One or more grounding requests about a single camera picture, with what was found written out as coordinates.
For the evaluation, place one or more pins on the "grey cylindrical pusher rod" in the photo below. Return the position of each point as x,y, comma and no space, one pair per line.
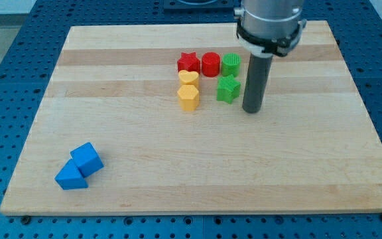
256,81

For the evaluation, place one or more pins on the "black white tool mount ring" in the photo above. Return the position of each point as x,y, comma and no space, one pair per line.
264,47

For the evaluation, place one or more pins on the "green star block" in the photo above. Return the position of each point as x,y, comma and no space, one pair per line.
228,89

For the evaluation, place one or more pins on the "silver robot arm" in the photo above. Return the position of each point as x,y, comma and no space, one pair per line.
266,28

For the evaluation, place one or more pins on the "red star block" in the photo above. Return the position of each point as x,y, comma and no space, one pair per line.
189,62

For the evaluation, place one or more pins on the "green cylinder block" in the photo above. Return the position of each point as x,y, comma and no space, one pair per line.
231,63

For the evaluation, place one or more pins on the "red cylinder block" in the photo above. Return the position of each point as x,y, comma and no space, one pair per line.
211,64

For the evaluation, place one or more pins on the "yellow heart block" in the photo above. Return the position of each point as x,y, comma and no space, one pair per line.
189,78

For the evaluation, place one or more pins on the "yellow hexagon block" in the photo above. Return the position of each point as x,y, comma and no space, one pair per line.
188,97

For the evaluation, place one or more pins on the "wooden board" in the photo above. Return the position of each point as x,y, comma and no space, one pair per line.
312,148

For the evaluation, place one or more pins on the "blue cube block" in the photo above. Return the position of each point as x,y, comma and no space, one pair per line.
87,160

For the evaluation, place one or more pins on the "blue triangle block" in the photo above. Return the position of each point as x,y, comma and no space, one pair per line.
69,177

